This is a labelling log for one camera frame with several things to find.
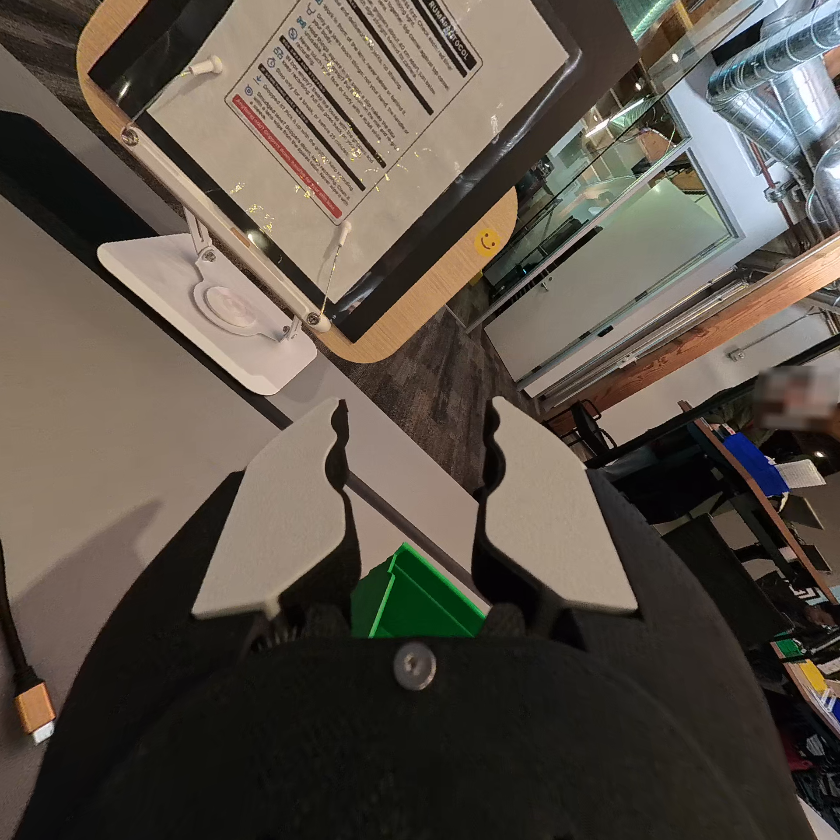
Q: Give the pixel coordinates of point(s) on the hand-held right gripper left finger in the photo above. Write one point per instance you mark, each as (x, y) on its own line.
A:
(275, 525)

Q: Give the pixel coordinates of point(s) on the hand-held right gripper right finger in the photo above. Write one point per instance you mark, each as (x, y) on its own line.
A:
(551, 525)

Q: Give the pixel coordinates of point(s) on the small black chair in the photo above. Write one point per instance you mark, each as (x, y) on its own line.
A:
(594, 426)

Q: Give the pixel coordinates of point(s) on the green plastic bin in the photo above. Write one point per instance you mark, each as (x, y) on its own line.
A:
(420, 610)

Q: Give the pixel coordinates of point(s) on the wooden edged desk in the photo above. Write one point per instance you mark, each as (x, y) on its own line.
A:
(745, 489)

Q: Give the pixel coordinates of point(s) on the blue plastic bin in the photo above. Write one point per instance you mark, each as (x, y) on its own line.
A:
(754, 459)

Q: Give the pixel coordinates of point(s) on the wooden desk divider panel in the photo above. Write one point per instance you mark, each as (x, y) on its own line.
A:
(420, 308)

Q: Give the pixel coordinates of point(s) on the white paper sheet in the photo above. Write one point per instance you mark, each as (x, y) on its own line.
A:
(804, 474)

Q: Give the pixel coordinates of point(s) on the wooden ceiling beam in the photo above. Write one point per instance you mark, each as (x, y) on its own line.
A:
(722, 315)

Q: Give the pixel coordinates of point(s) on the white document stand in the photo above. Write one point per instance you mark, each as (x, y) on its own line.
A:
(164, 275)

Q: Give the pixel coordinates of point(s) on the yellow smiley sticker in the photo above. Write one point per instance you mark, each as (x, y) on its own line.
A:
(486, 241)

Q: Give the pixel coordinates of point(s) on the instruction sheet display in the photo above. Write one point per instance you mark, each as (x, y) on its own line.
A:
(394, 98)

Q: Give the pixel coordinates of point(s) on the silver ventilation ducts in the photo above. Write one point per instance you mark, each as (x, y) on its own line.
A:
(774, 85)

